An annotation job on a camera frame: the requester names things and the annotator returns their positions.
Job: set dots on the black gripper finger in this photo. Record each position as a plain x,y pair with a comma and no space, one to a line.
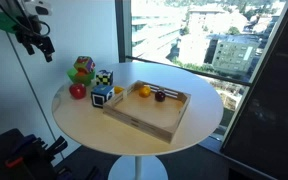
29,48
48,50

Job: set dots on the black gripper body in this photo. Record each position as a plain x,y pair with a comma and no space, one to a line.
30,30

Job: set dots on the blue number four plush cube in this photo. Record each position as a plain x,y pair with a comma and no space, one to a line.
101,95

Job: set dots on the wooden slatted crate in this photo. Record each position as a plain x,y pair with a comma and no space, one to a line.
150,111

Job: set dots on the checkered black yellow plush cube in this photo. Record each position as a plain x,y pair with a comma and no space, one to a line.
104,77

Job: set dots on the orange toy in bowl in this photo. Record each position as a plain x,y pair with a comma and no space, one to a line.
81,74

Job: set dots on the red toy apple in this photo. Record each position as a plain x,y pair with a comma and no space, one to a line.
77,91

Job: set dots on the orange toy fruit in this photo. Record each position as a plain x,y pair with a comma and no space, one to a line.
144,91

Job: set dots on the black tool box with clamps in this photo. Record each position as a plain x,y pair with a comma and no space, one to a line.
14,156

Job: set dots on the dark red toy plum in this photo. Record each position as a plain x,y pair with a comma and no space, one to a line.
160,96

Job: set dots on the black flat panel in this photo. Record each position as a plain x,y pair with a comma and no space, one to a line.
277,100

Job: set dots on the white round table pedestal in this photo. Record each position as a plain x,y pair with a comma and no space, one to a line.
137,168

